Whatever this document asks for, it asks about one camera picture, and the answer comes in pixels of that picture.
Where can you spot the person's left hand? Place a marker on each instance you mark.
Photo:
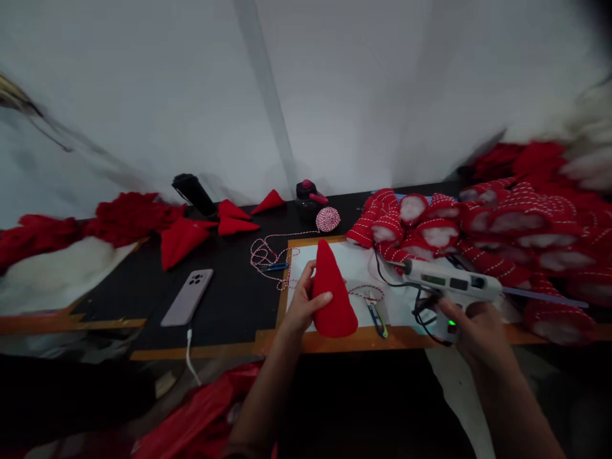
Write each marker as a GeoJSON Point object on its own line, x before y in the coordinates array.
{"type": "Point", "coordinates": [299, 306]}

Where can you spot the person's right hand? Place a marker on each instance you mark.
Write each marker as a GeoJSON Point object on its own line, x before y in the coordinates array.
{"type": "Point", "coordinates": [471, 327]}

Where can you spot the person's right fingers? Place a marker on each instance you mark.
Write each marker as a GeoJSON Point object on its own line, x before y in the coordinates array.
{"type": "Point", "coordinates": [449, 311]}

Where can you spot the white hot glue gun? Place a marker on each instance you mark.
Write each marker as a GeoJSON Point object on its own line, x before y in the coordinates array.
{"type": "Point", "coordinates": [447, 287]}

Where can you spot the red felt cone hat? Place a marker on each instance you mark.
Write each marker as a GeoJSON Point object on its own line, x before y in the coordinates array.
{"type": "Point", "coordinates": [331, 291]}

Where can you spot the pile of twine-wrapped stuffed cones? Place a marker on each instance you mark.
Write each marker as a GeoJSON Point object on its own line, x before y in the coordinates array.
{"type": "Point", "coordinates": [483, 244]}

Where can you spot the white paper work sheet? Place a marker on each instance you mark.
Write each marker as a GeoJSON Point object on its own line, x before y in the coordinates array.
{"type": "Point", "coordinates": [363, 272]}

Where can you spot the clear glue stick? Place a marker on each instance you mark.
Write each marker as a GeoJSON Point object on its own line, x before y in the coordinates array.
{"type": "Point", "coordinates": [545, 295]}

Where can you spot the red-white twine ball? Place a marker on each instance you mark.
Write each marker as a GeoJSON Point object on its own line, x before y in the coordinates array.
{"type": "Point", "coordinates": [328, 219]}

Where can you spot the dark bottle with pink lid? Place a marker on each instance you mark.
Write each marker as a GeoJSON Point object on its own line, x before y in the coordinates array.
{"type": "Point", "coordinates": [308, 201]}

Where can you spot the loose red-white twine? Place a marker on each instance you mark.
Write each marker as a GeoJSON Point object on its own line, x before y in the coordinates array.
{"type": "Point", "coordinates": [272, 256]}

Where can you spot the small red felt cone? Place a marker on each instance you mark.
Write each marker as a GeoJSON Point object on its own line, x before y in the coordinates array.
{"type": "Point", "coordinates": [270, 201]}
{"type": "Point", "coordinates": [232, 209]}
{"type": "Point", "coordinates": [236, 225]}

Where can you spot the white fur pile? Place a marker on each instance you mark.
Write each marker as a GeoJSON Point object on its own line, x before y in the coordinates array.
{"type": "Point", "coordinates": [574, 138]}

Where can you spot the pink smartphone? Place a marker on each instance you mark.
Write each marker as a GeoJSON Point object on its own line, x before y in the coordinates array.
{"type": "Point", "coordinates": [187, 297]}

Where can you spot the red plastic bag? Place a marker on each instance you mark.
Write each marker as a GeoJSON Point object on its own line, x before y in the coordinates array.
{"type": "Point", "coordinates": [201, 421]}

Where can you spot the large flat red felt cone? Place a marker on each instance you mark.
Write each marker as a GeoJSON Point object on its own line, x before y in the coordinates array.
{"type": "Point", "coordinates": [181, 241]}

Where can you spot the black water bottle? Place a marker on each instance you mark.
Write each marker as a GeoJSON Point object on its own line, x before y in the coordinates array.
{"type": "Point", "coordinates": [193, 193]}

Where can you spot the heap of red felt pieces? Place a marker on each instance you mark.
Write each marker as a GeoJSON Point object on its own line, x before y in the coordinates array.
{"type": "Point", "coordinates": [86, 227]}

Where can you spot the white stuffing fluff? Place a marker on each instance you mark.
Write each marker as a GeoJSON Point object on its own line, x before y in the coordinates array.
{"type": "Point", "coordinates": [57, 277]}

